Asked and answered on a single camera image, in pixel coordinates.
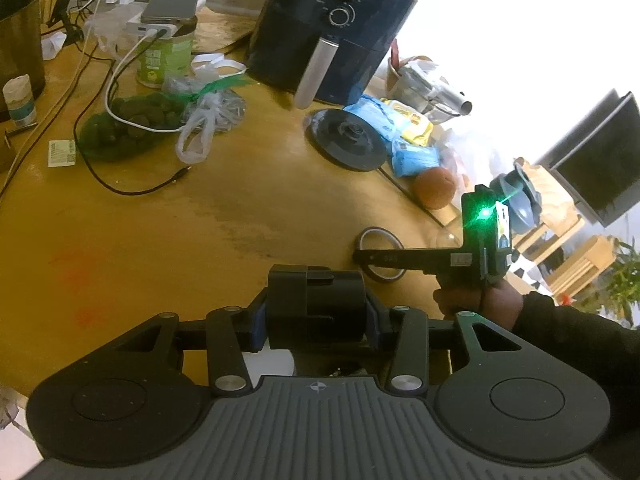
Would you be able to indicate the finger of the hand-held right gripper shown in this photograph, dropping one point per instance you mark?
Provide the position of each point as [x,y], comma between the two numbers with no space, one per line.
[400,259]

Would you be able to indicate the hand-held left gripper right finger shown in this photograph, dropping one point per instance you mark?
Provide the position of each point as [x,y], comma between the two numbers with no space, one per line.
[373,325]

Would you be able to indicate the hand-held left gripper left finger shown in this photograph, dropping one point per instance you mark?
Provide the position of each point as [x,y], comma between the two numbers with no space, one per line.
[259,330]

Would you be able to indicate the amber tape roll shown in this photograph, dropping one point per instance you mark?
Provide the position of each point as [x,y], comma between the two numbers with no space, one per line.
[381,230]

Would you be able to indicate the person's right forearm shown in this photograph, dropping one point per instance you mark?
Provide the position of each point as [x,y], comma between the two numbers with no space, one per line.
[575,360]

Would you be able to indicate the person's right hand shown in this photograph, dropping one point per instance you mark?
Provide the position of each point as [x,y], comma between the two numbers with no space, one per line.
[495,305]

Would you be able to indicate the white lid jar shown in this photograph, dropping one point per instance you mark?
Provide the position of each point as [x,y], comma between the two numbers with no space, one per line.
[270,364]

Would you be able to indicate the clear shaker bottle grey lid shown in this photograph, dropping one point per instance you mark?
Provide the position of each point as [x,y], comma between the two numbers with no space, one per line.
[525,210]

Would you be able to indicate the orange fruit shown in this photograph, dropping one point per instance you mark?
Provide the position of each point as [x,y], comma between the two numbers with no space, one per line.
[435,187]

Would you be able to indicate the crumpled clear plastic bag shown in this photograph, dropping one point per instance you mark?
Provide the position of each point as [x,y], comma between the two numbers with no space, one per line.
[475,155]

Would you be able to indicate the wooden chair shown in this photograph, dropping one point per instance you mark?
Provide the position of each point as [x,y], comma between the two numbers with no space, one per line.
[565,255]

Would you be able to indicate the light blue snack packet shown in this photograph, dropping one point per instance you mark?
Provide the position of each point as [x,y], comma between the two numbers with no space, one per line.
[370,117]
[415,160]

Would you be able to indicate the black kettle base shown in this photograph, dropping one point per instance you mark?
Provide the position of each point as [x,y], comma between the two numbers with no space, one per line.
[350,150]

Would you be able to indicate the yellow snack packet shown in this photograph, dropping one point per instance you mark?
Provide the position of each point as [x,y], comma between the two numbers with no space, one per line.
[415,122]

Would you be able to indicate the black monitor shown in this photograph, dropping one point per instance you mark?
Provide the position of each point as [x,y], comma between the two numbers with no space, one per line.
[600,165]

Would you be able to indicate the green houseplant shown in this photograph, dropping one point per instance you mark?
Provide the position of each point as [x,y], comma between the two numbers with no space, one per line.
[622,285]

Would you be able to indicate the red bag clip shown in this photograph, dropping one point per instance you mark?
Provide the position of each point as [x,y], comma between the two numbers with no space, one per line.
[395,57]

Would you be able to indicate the clear bag green tie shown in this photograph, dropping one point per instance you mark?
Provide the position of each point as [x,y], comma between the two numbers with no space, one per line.
[220,110]

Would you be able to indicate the dark blue air fryer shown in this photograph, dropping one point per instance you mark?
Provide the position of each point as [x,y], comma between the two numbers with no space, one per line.
[300,45]

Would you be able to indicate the small paper label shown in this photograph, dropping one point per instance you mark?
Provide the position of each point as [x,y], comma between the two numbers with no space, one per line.
[61,153]

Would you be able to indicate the green can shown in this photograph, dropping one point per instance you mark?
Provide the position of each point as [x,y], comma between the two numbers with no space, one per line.
[165,60]

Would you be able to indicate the white power bank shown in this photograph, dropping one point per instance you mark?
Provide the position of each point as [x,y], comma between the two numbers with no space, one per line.
[152,29]

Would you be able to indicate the small white teal cup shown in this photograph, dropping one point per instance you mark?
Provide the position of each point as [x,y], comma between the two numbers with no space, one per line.
[19,102]

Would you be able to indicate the grey smartphone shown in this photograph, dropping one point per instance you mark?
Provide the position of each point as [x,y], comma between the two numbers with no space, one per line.
[170,4]

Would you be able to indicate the white folded paper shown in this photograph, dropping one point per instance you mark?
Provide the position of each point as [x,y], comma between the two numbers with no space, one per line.
[55,46]

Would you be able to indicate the black phone stand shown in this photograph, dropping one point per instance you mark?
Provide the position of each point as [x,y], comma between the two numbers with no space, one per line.
[65,10]

